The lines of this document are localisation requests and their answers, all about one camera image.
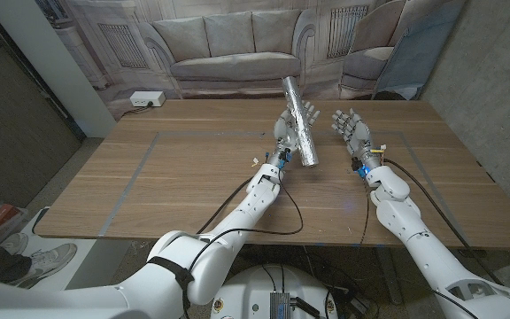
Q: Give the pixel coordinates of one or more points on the silver electronics box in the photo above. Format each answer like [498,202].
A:
[278,305]

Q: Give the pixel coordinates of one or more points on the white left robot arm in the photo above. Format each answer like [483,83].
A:
[237,221]

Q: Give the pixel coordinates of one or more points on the printed sofa room backdrop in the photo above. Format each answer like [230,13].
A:
[233,40]

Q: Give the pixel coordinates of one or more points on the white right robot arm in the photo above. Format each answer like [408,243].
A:
[419,239]

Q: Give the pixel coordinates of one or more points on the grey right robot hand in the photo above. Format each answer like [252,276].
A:
[357,133]

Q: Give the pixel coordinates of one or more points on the blue grey leaning board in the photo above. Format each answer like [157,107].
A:
[419,49]

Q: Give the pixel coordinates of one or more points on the grey sneaker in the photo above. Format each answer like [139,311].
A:
[47,261]
[13,243]

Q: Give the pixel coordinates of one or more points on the white power strip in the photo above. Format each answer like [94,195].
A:
[147,98]

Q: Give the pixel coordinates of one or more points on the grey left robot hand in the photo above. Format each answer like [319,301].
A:
[283,128]

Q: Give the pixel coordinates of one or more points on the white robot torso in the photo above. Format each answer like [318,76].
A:
[246,292]

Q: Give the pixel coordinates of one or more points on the silver foil packet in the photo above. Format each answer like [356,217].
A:
[300,124]

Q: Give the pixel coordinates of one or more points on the grey table leg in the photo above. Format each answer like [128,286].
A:
[390,274]

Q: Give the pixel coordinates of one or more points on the white floor platform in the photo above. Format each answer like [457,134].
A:
[87,266]

